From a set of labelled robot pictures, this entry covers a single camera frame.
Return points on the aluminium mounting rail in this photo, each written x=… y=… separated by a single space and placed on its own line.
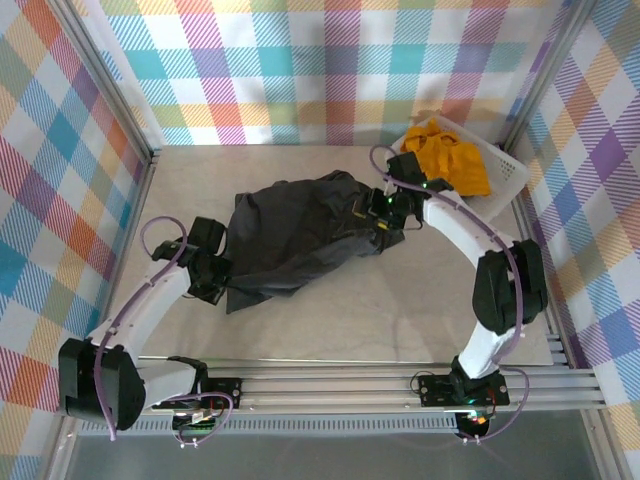
x=325 y=387

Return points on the yellow t-shirt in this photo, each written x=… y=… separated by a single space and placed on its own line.
x=457 y=160

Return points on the green circuit board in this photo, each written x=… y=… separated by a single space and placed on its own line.
x=197 y=420
x=475 y=417

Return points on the black t-shirt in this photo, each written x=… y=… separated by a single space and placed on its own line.
x=300 y=235

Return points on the checked fabric backdrop panel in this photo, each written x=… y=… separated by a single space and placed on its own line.
x=310 y=75
x=50 y=175
x=595 y=200

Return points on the white plastic basket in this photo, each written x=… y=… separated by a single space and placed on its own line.
x=507 y=172

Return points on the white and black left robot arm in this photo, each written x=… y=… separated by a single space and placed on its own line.
x=150 y=305

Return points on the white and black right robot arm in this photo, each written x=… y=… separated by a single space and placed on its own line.
x=465 y=235

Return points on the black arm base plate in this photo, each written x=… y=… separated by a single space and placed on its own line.
x=225 y=390
x=435 y=390

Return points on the aluminium frame post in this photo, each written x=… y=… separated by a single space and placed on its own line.
x=112 y=85
x=545 y=75

